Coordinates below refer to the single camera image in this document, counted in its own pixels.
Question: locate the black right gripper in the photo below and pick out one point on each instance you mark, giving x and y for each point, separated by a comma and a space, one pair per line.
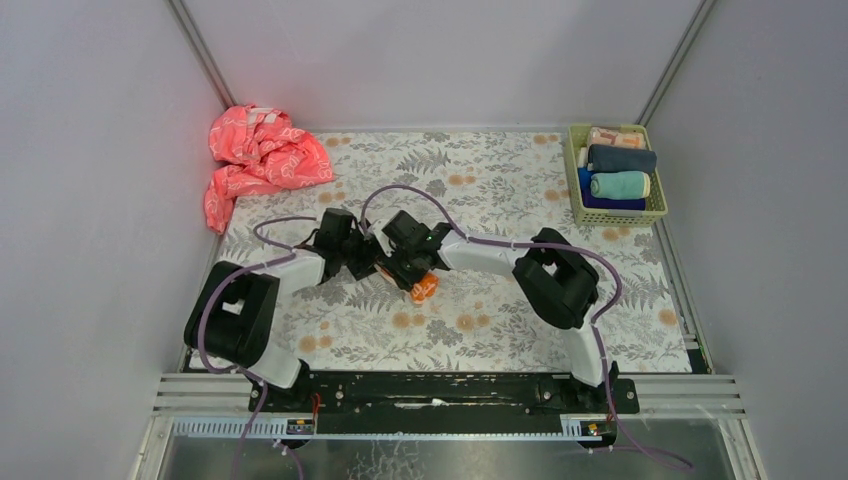
400, 270

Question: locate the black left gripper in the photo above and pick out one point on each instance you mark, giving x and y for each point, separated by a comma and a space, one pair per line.
358, 254

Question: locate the orange and cream towel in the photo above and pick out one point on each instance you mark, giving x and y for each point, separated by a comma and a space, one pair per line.
420, 291

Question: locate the yellow and teal towel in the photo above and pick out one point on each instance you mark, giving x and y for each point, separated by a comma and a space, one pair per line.
626, 185

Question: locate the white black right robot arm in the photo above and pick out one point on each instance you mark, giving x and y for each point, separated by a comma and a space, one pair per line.
558, 283

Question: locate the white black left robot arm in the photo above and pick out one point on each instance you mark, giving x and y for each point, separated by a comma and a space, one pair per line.
231, 323

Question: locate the floral patterned table mat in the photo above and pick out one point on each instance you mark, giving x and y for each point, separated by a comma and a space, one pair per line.
508, 184

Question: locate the pink patterned towel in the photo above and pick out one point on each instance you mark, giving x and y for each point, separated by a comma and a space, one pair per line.
261, 152

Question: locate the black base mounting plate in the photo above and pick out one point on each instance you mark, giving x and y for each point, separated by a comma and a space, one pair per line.
348, 402

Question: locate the rolled purple towel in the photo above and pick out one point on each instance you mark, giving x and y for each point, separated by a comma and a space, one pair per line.
590, 201

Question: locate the rolled blue towel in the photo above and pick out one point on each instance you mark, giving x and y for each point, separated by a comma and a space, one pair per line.
584, 177

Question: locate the rolled dark grey towel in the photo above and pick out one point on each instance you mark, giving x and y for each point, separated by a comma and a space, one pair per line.
611, 159

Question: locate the pale green plastic basket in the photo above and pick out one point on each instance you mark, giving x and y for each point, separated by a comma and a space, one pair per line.
576, 157

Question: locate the rolled peach patterned towel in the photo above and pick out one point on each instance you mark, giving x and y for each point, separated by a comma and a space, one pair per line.
616, 138

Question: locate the white slotted cable duct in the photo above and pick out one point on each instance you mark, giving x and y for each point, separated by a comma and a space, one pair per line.
232, 427

